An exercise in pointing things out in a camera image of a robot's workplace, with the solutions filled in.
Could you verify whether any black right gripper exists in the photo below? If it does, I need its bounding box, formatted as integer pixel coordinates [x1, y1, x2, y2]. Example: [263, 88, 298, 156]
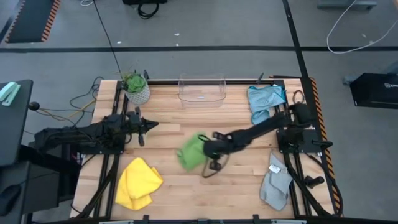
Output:
[203, 131, 234, 171]

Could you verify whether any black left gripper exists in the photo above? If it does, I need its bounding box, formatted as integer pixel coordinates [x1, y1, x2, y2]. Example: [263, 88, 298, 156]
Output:
[126, 106, 160, 147]

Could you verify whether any green microfiber towel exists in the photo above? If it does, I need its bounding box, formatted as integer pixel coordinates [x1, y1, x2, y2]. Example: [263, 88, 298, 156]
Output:
[176, 132, 210, 172]

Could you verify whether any light blue microfiber towel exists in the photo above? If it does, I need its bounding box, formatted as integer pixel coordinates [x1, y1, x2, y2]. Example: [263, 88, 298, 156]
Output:
[247, 84, 287, 126]

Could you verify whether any grey waffle microfiber towel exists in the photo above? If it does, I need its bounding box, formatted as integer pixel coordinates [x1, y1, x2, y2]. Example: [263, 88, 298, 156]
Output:
[259, 152, 294, 212]

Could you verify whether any yellow microfiber towel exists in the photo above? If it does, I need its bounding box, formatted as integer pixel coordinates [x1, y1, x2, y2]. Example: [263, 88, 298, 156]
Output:
[114, 157, 164, 212]

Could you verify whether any succulent in white patterned pot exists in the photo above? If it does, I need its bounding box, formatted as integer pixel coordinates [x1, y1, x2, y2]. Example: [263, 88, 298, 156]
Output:
[119, 70, 151, 106]

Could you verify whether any clear plastic bin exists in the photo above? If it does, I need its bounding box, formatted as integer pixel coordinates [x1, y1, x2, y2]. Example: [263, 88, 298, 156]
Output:
[178, 73, 227, 109]

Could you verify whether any black equipment box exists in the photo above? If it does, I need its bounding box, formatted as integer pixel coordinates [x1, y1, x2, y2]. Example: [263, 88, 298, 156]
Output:
[28, 142, 83, 202]

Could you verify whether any black clamp lever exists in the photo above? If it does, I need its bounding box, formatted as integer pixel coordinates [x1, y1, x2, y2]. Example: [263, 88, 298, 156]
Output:
[312, 139, 334, 151]

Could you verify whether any orange black hazard strip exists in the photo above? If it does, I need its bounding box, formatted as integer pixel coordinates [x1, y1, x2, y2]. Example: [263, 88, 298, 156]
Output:
[310, 77, 342, 216]

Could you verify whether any black low desk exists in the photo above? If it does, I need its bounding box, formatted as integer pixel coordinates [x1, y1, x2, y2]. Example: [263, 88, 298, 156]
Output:
[0, 161, 62, 224]

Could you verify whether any mint green stapler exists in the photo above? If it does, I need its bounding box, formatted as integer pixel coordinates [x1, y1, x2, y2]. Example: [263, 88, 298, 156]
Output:
[0, 82, 22, 107]

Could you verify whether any black computer mouse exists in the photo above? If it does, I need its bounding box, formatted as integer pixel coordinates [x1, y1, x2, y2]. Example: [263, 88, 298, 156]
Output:
[0, 184, 22, 216]

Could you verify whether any black orange-edged floor mat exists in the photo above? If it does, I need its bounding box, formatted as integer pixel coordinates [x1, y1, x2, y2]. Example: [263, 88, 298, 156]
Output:
[4, 0, 62, 44]

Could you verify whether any black floor box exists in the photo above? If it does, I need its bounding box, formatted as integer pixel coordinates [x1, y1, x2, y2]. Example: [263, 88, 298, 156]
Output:
[349, 73, 398, 110]

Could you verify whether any grey furniture base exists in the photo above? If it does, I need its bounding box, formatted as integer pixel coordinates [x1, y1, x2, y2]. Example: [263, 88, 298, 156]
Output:
[317, 0, 377, 10]

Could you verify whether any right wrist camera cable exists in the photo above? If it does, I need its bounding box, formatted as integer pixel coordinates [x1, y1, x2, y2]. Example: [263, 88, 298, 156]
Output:
[201, 154, 231, 179]

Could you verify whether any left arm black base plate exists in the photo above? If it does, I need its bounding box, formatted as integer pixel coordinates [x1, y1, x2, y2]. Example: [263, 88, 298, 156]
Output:
[77, 141, 126, 156]

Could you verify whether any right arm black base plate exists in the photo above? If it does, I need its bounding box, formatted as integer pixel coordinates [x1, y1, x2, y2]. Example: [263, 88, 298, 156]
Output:
[276, 129, 323, 154]

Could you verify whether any black floor cable bundle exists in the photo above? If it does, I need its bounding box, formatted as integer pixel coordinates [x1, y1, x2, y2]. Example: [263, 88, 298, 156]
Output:
[68, 76, 105, 128]

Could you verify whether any yellow floor cable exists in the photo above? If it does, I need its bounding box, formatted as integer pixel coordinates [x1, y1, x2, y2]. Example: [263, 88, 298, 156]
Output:
[67, 98, 97, 119]

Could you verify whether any right arm shoulder cable loop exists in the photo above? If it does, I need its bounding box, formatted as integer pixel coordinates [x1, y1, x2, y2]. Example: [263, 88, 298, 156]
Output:
[292, 89, 307, 105]

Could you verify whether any long black floor cable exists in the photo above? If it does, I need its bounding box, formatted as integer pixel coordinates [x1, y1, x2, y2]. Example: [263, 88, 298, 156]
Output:
[92, 0, 123, 75]

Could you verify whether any black cylindrical handle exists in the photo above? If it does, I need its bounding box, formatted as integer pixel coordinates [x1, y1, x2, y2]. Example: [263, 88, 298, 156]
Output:
[304, 175, 326, 189]

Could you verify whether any coiled black cable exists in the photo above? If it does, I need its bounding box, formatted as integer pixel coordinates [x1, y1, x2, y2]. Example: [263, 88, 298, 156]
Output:
[137, 1, 160, 19]

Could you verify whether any white floor cable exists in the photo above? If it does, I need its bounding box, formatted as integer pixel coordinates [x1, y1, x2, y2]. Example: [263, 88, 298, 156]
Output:
[326, 0, 398, 54]

